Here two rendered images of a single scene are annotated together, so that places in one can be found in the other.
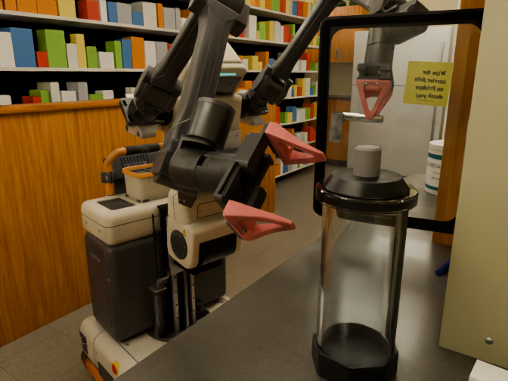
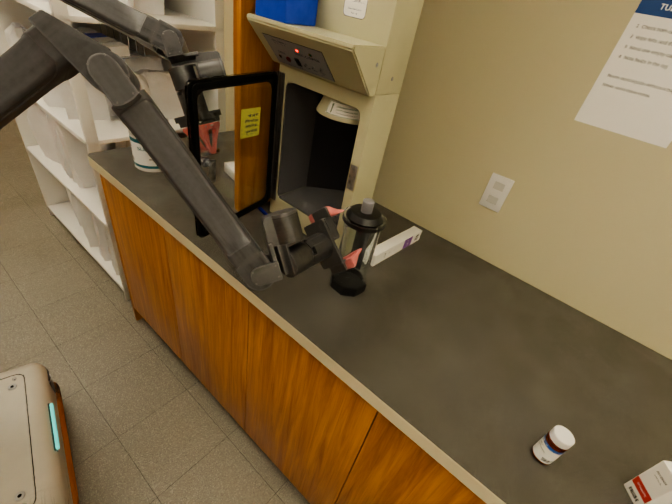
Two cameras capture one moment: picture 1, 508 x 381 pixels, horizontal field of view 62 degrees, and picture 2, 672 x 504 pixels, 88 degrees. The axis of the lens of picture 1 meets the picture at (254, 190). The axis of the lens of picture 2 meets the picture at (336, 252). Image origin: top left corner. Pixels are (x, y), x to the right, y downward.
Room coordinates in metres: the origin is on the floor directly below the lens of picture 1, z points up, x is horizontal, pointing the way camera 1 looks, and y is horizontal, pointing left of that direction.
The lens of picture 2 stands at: (0.52, 0.62, 1.59)
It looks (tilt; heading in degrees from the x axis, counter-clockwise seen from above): 36 degrees down; 268
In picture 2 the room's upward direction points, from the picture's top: 12 degrees clockwise
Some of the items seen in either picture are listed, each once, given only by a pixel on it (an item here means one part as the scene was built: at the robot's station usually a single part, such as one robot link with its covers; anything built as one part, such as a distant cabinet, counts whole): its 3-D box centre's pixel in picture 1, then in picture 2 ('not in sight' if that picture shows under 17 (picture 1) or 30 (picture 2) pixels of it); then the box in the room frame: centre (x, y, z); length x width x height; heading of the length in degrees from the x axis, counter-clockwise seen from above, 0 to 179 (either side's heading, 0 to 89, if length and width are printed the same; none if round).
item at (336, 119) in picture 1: (336, 127); (210, 170); (0.84, -0.16, 1.18); 0.02 x 0.02 x 0.06; 66
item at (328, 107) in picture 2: not in sight; (349, 104); (0.54, -0.40, 1.34); 0.18 x 0.18 x 0.05
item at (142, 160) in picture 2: not in sight; (151, 146); (1.23, -0.59, 1.01); 0.13 x 0.13 x 0.15
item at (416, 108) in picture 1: (394, 125); (237, 155); (0.81, -0.27, 1.19); 0.30 x 0.01 x 0.40; 66
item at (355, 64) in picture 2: not in sight; (310, 54); (0.64, -0.29, 1.46); 0.32 x 0.11 x 0.10; 145
